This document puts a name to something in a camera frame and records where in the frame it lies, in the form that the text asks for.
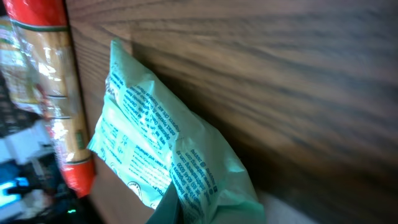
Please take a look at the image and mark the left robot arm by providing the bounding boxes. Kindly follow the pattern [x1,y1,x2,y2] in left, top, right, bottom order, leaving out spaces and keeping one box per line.
[1,120,79,223]

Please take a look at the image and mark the teal snack packet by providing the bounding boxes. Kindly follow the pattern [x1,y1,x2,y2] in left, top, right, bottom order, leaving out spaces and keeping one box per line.
[88,40,266,224]

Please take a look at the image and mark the orange spaghetti packet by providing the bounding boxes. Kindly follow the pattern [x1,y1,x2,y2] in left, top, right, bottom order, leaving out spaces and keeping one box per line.
[3,0,95,197]

